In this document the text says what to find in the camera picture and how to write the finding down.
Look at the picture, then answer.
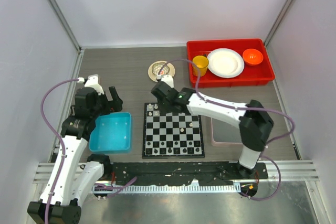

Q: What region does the beige saucer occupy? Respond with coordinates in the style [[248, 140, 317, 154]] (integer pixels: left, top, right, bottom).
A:
[[148, 61, 175, 82]]

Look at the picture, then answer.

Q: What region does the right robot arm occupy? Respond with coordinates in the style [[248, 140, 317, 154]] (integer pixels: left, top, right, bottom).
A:
[[151, 81, 274, 179]]

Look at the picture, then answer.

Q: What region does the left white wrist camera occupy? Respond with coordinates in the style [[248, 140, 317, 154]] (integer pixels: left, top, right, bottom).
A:
[[77, 74, 104, 95]]

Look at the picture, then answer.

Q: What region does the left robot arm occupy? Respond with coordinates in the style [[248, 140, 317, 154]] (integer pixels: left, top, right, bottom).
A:
[[27, 85, 123, 223]]

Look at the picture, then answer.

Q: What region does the aluminium frame rail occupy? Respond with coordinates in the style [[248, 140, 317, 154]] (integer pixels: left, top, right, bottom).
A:
[[33, 160, 320, 184]]

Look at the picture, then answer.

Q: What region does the black white chess board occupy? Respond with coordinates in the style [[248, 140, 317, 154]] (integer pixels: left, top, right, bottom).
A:
[[142, 103, 205, 159]]

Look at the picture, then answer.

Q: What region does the patterned small bowl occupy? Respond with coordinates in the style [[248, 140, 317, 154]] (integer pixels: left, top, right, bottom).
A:
[[152, 61, 170, 76]]

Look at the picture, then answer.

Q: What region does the silver metal tray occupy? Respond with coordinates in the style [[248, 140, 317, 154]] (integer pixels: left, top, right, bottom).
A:
[[211, 119, 242, 147]]

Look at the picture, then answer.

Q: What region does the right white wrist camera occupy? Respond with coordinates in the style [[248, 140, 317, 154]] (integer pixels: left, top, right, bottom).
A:
[[156, 74, 174, 88]]

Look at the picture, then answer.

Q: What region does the yellow plastic cup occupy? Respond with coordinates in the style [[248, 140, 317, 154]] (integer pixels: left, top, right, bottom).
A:
[[192, 56, 209, 77]]

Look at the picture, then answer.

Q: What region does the black mounting base plate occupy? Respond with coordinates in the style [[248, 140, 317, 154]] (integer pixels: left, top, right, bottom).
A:
[[99, 162, 268, 186]]

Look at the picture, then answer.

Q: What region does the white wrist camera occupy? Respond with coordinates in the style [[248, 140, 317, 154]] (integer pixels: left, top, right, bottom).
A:
[[156, 74, 174, 88], [77, 74, 104, 95]]

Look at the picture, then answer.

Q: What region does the white paper plate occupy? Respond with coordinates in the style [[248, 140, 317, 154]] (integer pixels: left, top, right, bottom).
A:
[[207, 48, 245, 79]]

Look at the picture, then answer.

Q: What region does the orange plastic bowl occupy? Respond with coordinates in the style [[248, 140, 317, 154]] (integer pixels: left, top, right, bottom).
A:
[[242, 48, 264, 66]]

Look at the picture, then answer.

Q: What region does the blue plastic tray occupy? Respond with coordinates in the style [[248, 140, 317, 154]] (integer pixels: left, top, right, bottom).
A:
[[89, 112, 132, 154]]

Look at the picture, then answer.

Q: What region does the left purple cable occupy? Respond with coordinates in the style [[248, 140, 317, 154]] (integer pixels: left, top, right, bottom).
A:
[[41, 78, 138, 224]]

